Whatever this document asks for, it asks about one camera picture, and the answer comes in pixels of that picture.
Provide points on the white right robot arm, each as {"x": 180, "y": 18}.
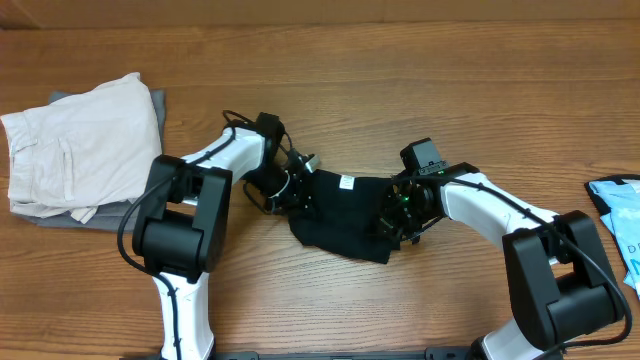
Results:
{"x": 562, "y": 290}

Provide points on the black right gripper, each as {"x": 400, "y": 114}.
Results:
{"x": 388, "y": 219}

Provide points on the black t-shirt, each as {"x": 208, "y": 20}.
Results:
{"x": 339, "y": 214}

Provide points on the light blue printed garment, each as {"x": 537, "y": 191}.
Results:
{"x": 617, "y": 201}

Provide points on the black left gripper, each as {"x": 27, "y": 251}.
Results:
{"x": 297, "y": 199}

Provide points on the white folded garment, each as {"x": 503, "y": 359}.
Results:
{"x": 82, "y": 151}

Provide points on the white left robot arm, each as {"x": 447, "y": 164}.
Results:
{"x": 182, "y": 216}

